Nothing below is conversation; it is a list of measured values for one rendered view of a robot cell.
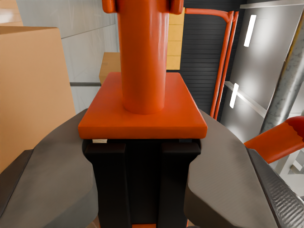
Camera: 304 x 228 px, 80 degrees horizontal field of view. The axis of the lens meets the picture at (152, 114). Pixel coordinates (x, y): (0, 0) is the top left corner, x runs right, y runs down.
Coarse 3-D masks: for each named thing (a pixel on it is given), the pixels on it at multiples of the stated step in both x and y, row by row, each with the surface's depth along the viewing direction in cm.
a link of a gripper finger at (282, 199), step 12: (252, 156) 8; (264, 168) 7; (264, 180) 7; (276, 180) 7; (264, 192) 6; (276, 192) 6; (288, 192) 6; (276, 204) 6; (288, 204) 6; (300, 204) 6; (276, 216) 6; (288, 216) 6; (300, 216) 6
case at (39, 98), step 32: (0, 32) 17; (32, 32) 21; (0, 64) 16; (32, 64) 21; (64, 64) 29; (0, 96) 16; (32, 96) 21; (64, 96) 29; (0, 128) 16; (32, 128) 21; (0, 160) 16
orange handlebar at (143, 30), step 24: (120, 0) 7; (144, 0) 7; (168, 0) 7; (120, 24) 7; (144, 24) 7; (168, 24) 8; (120, 48) 8; (144, 48) 7; (144, 72) 8; (144, 96) 8
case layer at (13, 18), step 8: (0, 0) 67; (8, 0) 71; (0, 8) 67; (8, 8) 71; (16, 8) 75; (0, 16) 67; (8, 16) 71; (16, 16) 75; (0, 24) 67; (8, 24) 71; (16, 24) 75
